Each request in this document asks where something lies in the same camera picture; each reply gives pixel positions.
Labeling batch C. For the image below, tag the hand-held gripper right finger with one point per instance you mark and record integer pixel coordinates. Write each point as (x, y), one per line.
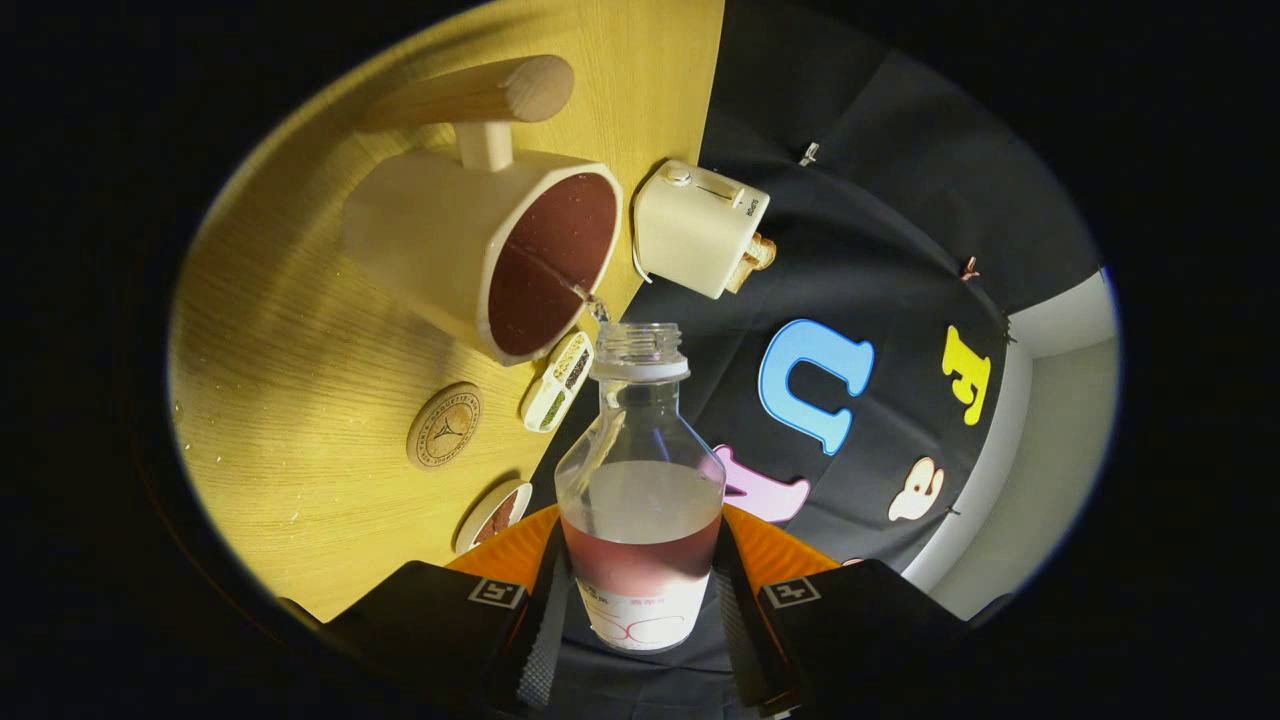
(745, 640)

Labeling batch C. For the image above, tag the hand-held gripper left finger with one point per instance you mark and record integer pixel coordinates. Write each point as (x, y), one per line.
(540, 640)

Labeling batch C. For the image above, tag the clear juice bottle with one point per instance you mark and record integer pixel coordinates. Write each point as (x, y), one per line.
(640, 500)

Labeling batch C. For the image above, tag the round wooden coaster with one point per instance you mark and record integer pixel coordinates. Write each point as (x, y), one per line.
(444, 427)

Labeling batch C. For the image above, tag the red meat slice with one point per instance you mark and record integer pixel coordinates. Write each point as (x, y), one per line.
(498, 517)

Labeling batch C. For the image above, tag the round white plate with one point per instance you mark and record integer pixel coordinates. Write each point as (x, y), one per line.
(475, 525)

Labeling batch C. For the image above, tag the white divided bean dish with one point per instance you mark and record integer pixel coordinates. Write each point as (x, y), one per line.
(557, 382)

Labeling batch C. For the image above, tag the wooden table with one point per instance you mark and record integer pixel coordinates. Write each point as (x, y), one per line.
(300, 400)

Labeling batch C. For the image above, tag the toast slice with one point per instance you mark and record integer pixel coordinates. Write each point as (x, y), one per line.
(748, 275)
(765, 250)

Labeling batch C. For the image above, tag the black backdrop cloth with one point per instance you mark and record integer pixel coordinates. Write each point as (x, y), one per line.
(880, 250)

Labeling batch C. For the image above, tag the cream toaster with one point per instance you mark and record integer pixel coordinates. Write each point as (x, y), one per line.
(695, 225)

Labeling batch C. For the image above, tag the pink cloth clip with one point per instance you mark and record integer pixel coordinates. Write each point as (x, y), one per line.
(969, 268)

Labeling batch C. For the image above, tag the silver cloth clip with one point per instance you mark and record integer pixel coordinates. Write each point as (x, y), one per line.
(808, 154)

